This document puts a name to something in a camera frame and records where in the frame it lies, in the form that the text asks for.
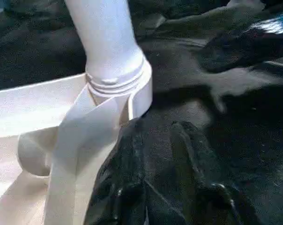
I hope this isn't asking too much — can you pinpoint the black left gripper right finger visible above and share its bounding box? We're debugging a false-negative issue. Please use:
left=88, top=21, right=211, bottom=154
left=171, top=121, right=257, bottom=225

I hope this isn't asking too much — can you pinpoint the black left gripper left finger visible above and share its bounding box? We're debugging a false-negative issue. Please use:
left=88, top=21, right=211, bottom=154
left=84, top=118, right=156, bottom=225

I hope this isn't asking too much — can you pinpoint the white plastic table top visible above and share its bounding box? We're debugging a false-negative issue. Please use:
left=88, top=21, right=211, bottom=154
left=0, top=62, right=154, bottom=225

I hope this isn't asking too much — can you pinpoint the white plastic table leg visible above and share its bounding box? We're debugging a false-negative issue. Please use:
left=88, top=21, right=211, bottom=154
left=64, top=0, right=153, bottom=98

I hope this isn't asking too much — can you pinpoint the black mat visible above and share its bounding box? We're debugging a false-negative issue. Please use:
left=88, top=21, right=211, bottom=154
left=0, top=0, right=283, bottom=225

